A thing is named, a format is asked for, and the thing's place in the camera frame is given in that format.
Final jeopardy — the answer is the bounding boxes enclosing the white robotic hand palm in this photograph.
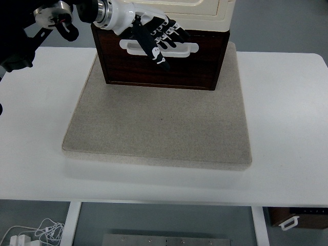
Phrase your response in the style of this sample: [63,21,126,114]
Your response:
[92,0,169,36]

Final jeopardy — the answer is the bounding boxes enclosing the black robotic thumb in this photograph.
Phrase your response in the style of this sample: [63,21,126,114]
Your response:
[131,15,170,71]

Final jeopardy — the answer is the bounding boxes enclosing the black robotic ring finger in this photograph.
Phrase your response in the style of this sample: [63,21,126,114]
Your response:
[160,17,186,43]

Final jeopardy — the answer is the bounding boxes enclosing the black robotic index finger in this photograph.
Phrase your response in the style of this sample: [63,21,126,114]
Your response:
[151,30,167,49]

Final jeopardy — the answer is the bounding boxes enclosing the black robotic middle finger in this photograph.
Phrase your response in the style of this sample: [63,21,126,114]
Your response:
[155,22,176,48]

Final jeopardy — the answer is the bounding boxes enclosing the black robotic little finger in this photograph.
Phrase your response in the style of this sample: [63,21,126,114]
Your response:
[166,17,190,40]

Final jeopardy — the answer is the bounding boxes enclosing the white drawer handle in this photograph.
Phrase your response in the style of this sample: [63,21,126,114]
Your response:
[119,39,199,58]

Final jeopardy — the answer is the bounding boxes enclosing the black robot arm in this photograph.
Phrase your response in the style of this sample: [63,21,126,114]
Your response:
[1,1,190,72]

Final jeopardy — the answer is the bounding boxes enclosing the cream upper cabinet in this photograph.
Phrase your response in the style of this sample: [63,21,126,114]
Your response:
[133,1,236,32]

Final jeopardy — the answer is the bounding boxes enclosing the beige square foam pad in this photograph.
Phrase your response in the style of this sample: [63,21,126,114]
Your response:
[62,42,252,171]

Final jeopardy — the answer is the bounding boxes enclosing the white table leg left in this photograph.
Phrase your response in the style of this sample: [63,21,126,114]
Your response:
[59,201,81,246]

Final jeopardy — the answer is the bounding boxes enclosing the white table leg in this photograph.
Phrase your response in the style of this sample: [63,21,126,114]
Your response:
[59,201,81,246]
[251,206,270,246]

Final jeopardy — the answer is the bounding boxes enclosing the white table leg right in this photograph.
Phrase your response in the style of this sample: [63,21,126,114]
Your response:
[251,206,270,246]

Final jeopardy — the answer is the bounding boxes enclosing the white charger plug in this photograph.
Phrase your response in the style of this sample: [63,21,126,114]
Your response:
[9,235,31,246]

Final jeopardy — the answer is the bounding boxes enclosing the dark wooden cabinet frame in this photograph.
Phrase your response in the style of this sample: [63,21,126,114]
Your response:
[91,25,230,91]

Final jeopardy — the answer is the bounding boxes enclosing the white cable on floor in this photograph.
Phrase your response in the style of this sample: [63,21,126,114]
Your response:
[0,218,66,246]

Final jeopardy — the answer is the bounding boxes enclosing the brown box white handle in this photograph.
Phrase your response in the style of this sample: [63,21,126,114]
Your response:
[268,207,327,231]

